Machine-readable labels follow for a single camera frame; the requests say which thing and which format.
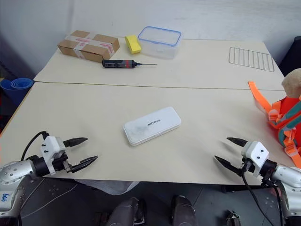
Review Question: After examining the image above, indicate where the orange bag with straps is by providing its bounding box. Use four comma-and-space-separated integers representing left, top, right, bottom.
248, 81, 301, 169

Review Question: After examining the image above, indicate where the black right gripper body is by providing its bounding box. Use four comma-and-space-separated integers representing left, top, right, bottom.
237, 157, 256, 176

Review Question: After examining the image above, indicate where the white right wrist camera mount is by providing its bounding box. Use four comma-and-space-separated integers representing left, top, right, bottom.
240, 141, 269, 178

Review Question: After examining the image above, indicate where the clear blue-rimmed plastic container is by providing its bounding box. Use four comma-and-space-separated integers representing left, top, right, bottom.
137, 26, 182, 59

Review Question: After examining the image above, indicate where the black red electric screwdriver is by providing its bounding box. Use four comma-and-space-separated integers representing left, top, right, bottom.
102, 59, 158, 69

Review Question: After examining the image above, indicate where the blue rolled mat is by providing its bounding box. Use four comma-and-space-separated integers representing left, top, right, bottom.
0, 78, 34, 107

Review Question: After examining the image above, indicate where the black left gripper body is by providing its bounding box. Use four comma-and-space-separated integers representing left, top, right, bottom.
53, 152, 73, 174

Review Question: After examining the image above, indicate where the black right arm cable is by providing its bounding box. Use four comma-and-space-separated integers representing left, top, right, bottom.
240, 161, 285, 226

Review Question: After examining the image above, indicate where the white case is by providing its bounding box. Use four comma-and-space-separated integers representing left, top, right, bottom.
123, 106, 182, 147

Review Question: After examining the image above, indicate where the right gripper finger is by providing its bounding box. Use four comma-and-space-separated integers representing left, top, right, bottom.
214, 155, 243, 176
226, 137, 249, 149

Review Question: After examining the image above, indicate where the taped cardboard box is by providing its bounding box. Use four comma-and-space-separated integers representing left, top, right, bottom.
57, 30, 120, 63

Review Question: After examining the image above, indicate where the yellow sponge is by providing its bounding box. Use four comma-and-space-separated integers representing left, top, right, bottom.
124, 34, 143, 56

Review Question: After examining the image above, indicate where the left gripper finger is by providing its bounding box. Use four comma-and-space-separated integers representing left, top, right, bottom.
70, 155, 99, 174
63, 137, 89, 148

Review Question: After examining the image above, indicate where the beige plush toy head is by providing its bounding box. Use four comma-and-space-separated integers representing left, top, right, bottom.
281, 68, 301, 98

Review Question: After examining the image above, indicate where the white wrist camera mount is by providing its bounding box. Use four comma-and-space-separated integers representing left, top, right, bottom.
240, 141, 269, 178
40, 136, 67, 176

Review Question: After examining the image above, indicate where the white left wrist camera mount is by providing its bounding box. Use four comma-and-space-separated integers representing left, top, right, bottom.
40, 136, 67, 176

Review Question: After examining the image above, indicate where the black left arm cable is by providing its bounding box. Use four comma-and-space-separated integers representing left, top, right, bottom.
21, 131, 50, 162

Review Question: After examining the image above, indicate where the black chair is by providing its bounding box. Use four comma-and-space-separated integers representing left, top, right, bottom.
278, 35, 301, 77

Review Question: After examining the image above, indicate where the metal wire rack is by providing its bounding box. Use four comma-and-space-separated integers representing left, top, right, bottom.
228, 46, 275, 73

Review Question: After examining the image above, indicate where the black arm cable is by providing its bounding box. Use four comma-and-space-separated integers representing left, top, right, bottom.
21, 131, 50, 162
240, 161, 285, 226

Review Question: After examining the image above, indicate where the dark rounded shape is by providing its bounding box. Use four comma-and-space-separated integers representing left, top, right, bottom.
106, 197, 147, 226
170, 194, 198, 226

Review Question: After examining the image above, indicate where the clear plastic sheet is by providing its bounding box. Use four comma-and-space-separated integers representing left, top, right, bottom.
74, 179, 140, 196

